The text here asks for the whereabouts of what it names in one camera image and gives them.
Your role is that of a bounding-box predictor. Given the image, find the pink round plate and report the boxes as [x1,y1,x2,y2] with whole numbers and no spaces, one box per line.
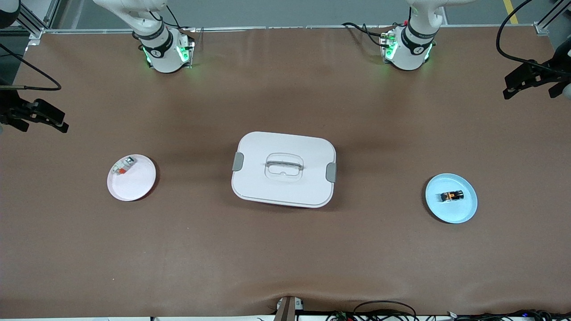
[107,154,157,202]

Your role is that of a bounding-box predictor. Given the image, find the light blue round plate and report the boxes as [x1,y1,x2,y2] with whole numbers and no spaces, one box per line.
[425,173,478,224]

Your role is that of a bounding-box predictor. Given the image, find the silver table edge strip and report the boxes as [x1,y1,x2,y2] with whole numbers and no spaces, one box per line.
[42,25,536,34]

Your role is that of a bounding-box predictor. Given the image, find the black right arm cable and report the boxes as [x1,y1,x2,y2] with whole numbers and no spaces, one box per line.
[0,43,62,91]

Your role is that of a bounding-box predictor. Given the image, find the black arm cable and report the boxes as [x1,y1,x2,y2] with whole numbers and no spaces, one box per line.
[496,0,571,74]
[0,43,62,91]

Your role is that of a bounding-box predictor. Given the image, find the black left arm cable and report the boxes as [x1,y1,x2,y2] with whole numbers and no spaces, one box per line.
[496,0,571,74]

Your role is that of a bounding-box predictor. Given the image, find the aluminium frame profile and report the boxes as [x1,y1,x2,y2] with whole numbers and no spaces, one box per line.
[534,0,565,35]
[18,0,61,45]

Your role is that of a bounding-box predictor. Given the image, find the white red switch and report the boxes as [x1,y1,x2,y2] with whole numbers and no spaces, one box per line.
[112,156,136,176]

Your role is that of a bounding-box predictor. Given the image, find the black right base cables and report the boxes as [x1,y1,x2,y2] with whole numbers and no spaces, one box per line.
[149,4,197,33]

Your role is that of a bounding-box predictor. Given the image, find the black base cables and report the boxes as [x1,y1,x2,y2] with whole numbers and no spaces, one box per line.
[342,20,404,47]
[149,4,197,33]

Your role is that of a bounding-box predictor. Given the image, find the black left base cables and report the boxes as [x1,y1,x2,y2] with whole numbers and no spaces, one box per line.
[342,20,404,47]

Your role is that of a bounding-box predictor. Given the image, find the black cable bundle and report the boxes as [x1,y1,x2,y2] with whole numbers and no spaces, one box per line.
[446,309,571,321]

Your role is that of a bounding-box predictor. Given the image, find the white box with handle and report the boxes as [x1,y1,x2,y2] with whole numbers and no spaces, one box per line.
[231,131,337,209]

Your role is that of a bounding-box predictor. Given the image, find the black looped cable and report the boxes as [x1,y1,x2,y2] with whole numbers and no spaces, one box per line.
[354,301,418,321]

